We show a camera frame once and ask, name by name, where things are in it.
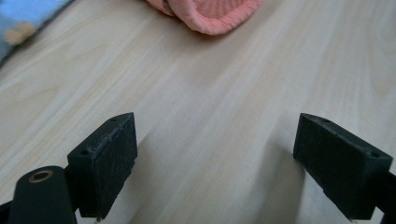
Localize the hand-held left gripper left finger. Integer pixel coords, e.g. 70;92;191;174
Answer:
64;112;139;221

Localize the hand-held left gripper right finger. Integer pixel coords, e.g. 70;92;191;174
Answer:
292;112;394;221

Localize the blue cloth with beige print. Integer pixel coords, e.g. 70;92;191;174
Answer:
0;0;76;67

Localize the pink quilted fabric garment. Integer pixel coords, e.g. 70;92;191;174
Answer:
145;0;264;36

